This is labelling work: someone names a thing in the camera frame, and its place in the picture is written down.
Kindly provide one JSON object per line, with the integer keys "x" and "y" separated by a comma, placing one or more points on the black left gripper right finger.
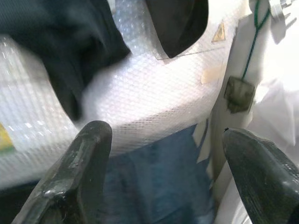
{"x": 259, "y": 172}

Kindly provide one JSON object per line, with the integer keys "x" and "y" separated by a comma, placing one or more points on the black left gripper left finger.
{"x": 72, "y": 170}

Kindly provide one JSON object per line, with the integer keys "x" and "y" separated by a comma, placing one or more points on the yellow green label sticker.
{"x": 5, "y": 140}

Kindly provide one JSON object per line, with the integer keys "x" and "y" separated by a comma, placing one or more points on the grey square tag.
{"x": 238, "y": 94}

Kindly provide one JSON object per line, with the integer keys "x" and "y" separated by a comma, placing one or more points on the blue denim garment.
{"x": 158, "y": 182}

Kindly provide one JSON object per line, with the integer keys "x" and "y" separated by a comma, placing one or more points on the white plastic sheet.
{"x": 264, "y": 77}

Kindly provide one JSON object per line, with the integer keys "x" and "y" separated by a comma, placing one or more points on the white bubble-wrapped washer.
{"x": 144, "y": 93}

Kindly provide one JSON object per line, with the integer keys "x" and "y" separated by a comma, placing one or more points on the dark navy garment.
{"x": 63, "y": 46}

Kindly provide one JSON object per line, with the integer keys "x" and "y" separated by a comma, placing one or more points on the yellow triangular warning sticker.
{"x": 219, "y": 32}

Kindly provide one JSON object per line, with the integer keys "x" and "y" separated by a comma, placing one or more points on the white plastic clip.
{"x": 279, "y": 10}

